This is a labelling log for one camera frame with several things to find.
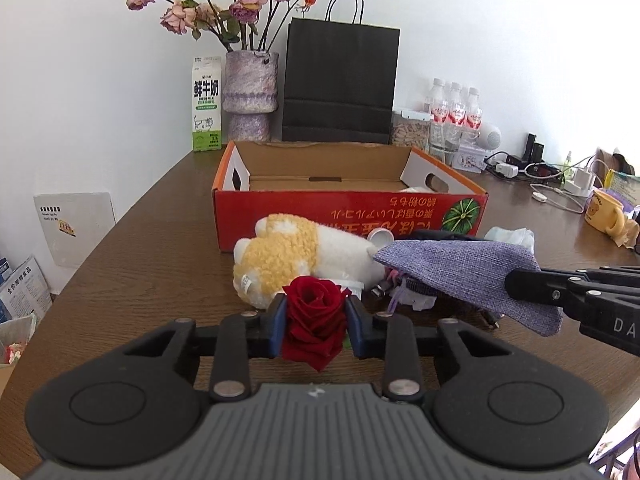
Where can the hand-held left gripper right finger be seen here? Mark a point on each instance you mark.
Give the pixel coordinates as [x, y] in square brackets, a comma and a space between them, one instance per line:
[356, 325]

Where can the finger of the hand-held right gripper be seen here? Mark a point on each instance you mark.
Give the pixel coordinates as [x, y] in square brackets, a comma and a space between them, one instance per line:
[530, 287]

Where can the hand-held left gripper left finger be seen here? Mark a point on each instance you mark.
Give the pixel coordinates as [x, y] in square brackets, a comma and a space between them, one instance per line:
[277, 325]

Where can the red rose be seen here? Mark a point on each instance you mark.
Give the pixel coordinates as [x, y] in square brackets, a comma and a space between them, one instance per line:
[315, 320]

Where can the white tissue wad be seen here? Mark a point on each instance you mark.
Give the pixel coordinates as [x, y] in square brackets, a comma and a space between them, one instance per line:
[510, 237]

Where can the yellow and white plush toy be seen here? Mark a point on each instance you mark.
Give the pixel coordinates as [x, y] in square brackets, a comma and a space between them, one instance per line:
[295, 255]

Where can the purple cloth pouch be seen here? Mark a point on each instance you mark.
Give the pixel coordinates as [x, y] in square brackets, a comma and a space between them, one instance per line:
[460, 270]

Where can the red cardboard box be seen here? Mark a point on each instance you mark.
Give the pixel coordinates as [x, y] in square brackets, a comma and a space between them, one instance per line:
[320, 210]

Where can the yellow cartoon mug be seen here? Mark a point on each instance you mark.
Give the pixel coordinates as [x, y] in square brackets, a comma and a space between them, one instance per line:
[602, 210]

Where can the white power adapter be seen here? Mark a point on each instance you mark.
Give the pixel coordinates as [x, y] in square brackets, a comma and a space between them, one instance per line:
[507, 170]

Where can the small spray bottle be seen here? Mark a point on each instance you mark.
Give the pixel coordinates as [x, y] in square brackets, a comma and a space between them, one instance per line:
[568, 165]

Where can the printed paper box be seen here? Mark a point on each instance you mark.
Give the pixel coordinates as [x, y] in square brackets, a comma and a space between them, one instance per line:
[625, 187]

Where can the black upright device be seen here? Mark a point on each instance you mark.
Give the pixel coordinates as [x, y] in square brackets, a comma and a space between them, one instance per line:
[534, 147]

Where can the white round speaker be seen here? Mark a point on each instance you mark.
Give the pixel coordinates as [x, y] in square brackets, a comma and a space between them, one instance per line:
[489, 137]

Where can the clear jar of seeds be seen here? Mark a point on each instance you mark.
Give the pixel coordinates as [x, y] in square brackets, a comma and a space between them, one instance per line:
[410, 132]

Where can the milk carton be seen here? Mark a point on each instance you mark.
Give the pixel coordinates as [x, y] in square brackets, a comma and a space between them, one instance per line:
[206, 105]

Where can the purple textured vase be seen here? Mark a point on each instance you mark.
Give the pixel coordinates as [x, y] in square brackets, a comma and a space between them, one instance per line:
[250, 90]

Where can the black paper bag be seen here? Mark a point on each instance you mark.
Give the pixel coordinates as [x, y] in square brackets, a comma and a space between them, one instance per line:
[340, 80]

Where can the white wall charger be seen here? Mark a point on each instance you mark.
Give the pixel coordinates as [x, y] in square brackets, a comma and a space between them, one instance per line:
[582, 180]

